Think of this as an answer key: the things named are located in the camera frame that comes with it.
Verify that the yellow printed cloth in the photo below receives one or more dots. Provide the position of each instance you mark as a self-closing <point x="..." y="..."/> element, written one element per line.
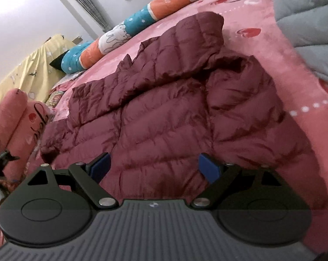
<point x="30" y="68"/>

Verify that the maroon down jacket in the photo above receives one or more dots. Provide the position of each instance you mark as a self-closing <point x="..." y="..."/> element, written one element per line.
<point x="166" y="114"/>

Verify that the folded pink quilt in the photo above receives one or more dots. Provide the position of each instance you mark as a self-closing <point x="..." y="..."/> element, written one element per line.
<point x="11" y="119"/>

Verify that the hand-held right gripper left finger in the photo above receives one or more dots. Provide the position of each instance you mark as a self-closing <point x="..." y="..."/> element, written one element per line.
<point x="100" y="168"/>

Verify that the black pillow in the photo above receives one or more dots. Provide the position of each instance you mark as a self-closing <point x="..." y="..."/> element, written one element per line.
<point x="58" y="61"/>

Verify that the rolled rabbit print quilt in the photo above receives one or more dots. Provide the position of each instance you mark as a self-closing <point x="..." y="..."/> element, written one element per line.
<point x="131" y="21"/>

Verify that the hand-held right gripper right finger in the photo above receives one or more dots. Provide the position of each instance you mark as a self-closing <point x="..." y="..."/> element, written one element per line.
<point x="210" y="168"/>

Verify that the pale grey down jacket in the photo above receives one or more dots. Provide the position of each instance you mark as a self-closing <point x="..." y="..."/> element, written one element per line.
<point x="308" y="13"/>

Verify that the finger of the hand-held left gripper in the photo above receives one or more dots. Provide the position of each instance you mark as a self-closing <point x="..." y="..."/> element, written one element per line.
<point x="0" y="164"/>

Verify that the floral pillow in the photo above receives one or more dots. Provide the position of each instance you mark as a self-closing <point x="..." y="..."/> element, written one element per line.
<point x="55" y="98"/>

